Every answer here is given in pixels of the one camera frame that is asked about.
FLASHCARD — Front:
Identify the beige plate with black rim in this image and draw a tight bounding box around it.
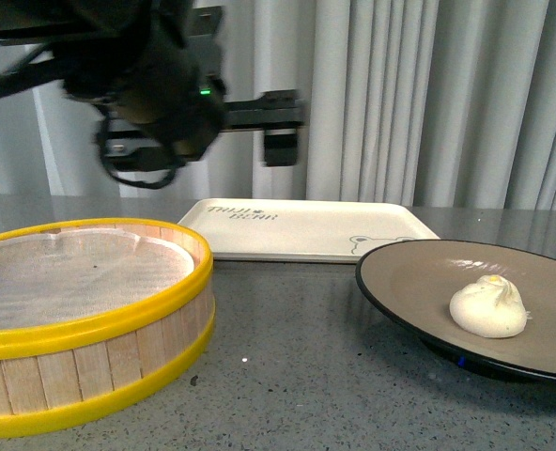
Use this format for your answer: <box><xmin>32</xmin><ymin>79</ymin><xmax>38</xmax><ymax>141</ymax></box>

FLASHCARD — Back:
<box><xmin>356</xmin><ymin>240</ymin><xmax>556</xmax><ymax>382</ymax></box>

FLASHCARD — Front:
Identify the white rectangular bear tray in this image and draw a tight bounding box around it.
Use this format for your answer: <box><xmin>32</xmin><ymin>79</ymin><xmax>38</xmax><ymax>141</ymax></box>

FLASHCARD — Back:
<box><xmin>179</xmin><ymin>198</ymin><xmax>439</xmax><ymax>263</ymax></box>

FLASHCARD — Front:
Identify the yellow rimmed wooden steamer basket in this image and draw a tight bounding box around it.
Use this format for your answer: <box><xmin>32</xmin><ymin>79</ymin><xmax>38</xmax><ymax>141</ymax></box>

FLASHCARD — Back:
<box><xmin>0</xmin><ymin>218</ymin><xmax>216</xmax><ymax>438</ymax></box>

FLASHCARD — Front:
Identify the grey pleated curtain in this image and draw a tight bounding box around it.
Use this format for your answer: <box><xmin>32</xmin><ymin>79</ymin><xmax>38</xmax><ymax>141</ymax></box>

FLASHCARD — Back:
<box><xmin>0</xmin><ymin>1</ymin><xmax>556</xmax><ymax>210</ymax></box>

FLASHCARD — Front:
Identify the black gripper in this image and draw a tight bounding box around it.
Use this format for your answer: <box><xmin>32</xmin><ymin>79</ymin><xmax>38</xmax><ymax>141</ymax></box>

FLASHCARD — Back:
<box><xmin>103</xmin><ymin>90</ymin><xmax>304</xmax><ymax>167</ymax></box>

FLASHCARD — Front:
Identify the white steamed bun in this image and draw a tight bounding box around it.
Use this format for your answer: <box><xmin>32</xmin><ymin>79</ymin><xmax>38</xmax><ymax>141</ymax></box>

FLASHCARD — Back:
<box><xmin>449</xmin><ymin>274</ymin><xmax>531</xmax><ymax>339</ymax></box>

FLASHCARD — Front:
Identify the white steamer liner cloth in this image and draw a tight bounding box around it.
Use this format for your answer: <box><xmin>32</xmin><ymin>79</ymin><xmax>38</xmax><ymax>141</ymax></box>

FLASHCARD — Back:
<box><xmin>0</xmin><ymin>227</ymin><xmax>194</xmax><ymax>330</ymax></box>

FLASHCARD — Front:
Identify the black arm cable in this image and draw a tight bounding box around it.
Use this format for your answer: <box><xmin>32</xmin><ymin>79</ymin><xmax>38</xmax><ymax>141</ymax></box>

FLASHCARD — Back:
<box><xmin>92</xmin><ymin>105</ymin><xmax>180</xmax><ymax>190</ymax></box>

